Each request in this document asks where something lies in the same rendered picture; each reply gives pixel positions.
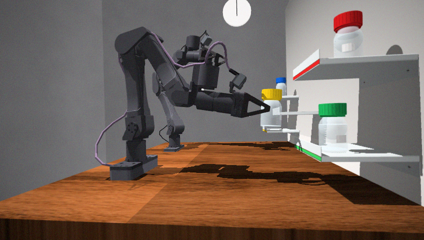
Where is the white bottle with yellow cap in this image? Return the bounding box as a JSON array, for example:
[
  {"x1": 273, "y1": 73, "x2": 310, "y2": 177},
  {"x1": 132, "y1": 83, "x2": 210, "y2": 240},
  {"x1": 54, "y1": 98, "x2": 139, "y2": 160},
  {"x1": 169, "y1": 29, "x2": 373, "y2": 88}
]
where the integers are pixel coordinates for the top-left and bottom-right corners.
[{"x1": 260, "y1": 89, "x2": 282, "y2": 129}]

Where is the white bottle with blue cap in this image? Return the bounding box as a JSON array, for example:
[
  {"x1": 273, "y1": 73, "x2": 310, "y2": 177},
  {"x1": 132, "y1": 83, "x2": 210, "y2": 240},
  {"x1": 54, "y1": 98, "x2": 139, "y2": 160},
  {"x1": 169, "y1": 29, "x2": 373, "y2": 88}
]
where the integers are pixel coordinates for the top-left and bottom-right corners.
[{"x1": 276, "y1": 77, "x2": 287, "y2": 96}]

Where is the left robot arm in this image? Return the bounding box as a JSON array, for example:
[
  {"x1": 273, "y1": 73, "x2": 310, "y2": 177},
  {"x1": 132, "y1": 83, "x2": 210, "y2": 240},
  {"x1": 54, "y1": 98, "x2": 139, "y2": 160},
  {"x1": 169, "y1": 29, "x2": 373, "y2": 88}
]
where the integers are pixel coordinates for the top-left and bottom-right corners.
[{"x1": 152, "y1": 35, "x2": 212, "y2": 151}]

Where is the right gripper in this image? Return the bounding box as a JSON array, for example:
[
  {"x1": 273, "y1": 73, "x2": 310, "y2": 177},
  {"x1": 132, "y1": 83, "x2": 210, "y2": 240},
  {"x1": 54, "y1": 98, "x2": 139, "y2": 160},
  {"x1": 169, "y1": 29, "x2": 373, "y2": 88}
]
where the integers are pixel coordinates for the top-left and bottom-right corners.
[{"x1": 213, "y1": 75, "x2": 271, "y2": 118}]

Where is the clear bottle with green cap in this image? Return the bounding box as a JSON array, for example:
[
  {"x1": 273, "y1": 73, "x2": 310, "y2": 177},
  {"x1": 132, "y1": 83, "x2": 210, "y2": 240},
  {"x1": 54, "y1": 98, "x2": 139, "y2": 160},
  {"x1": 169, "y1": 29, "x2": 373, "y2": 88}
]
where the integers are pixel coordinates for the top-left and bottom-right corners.
[{"x1": 318, "y1": 103, "x2": 348, "y2": 153}]

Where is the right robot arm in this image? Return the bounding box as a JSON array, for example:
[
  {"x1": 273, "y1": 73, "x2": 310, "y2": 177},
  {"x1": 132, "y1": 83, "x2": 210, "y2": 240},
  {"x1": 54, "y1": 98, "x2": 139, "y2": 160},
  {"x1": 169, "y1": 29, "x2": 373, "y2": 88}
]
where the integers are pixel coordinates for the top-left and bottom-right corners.
[{"x1": 109, "y1": 26, "x2": 220, "y2": 171}]

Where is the translucent bottle with red cap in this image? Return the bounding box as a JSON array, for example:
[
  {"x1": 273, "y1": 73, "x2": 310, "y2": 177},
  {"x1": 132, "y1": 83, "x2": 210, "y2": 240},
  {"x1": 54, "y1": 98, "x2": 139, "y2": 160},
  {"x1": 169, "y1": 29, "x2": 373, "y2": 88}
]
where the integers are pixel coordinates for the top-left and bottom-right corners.
[{"x1": 333, "y1": 10, "x2": 364, "y2": 58}]

